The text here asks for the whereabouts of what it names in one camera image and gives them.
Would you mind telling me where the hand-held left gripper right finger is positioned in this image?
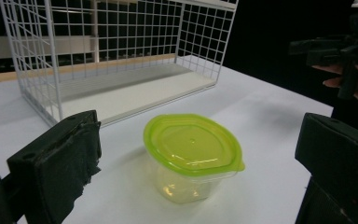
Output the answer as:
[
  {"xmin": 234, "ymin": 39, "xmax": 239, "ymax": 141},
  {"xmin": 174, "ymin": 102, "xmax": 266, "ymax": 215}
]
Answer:
[{"xmin": 294, "ymin": 112, "xmax": 358, "ymax": 224}]

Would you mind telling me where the clear container with green lid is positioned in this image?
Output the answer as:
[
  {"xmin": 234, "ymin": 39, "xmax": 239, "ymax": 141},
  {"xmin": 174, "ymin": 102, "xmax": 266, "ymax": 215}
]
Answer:
[{"xmin": 143, "ymin": 113, "xmax": 246, "ymax": 204}]

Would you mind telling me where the white wire rack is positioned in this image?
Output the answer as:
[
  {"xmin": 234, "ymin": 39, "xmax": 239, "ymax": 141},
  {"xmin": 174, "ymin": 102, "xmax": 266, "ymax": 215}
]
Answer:
[{"xmin": 0, "ymin": 0, "xmax": 240, "ymax": 128}]

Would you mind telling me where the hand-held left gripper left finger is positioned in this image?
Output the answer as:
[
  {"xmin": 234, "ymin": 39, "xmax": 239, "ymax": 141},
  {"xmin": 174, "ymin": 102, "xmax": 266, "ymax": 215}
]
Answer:
[{"xmin": 7, "ymin": 109, "xmax": 103, "ymax": 224}]

